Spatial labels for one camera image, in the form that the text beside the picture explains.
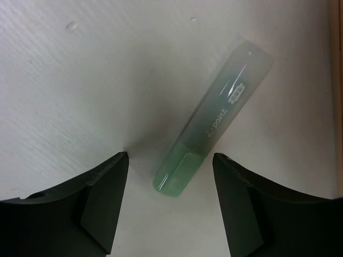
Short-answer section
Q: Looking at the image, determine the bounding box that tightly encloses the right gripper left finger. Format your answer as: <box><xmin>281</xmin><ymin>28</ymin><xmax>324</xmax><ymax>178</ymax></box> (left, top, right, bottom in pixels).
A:
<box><xmin>1</xmin><ymin>152</ymin><xmax>129</xmax><ymax>256</ymax></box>

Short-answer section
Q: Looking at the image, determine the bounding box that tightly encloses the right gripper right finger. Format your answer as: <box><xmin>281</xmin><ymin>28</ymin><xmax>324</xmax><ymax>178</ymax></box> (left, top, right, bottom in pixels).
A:
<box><xmin>212</xmin><ymin>153</ymin><xmax>342</xmax><ymax>256</ymax></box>

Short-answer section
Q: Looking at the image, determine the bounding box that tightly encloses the pale green highlighter pen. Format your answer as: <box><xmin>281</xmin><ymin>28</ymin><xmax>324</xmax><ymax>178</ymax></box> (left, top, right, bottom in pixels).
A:
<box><xmin>153</xmin><ymin>41</ymin><xmax>273</xmax><ymax>197</ymax></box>

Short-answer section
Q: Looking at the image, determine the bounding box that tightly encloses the pink desk organizer rack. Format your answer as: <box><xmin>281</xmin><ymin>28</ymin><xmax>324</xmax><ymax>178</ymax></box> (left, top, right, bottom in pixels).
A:
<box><xmin>327</xmin><ymin>1</ymin><xmax>342</xmax><ymax>140</ymax></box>

